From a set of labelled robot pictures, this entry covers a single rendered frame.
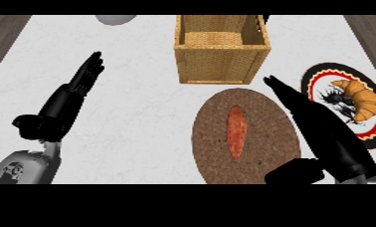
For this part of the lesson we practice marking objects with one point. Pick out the golden croissant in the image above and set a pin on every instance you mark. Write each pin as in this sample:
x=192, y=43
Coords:
x=362, y=98

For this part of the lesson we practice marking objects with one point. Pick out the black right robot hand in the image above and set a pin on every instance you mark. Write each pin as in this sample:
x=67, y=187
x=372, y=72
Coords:
x=326, y=131

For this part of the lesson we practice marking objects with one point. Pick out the black red patterned plate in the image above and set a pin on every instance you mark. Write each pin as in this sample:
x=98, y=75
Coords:
x=325, y=89

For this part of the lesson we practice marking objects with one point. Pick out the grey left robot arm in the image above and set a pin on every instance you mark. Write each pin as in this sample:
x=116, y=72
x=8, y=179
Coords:
x=30, y=164

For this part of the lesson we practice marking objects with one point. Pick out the orange sweet potato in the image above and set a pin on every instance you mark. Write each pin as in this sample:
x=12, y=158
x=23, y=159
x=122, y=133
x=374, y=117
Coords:
x=237, y=132

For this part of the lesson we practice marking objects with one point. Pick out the square wicker basket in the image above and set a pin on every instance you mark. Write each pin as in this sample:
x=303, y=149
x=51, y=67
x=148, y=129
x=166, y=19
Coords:
x=222, y=49

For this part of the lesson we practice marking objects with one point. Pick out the round brown cork placemat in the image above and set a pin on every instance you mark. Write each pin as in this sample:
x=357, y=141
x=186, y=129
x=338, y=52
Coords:
x=245, y=136

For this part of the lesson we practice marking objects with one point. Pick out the grey rounded object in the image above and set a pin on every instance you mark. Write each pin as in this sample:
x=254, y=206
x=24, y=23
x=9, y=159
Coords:
x=116, y=19

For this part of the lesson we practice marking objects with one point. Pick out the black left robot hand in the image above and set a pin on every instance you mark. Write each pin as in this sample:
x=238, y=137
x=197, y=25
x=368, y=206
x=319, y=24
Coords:
x=60, y=111

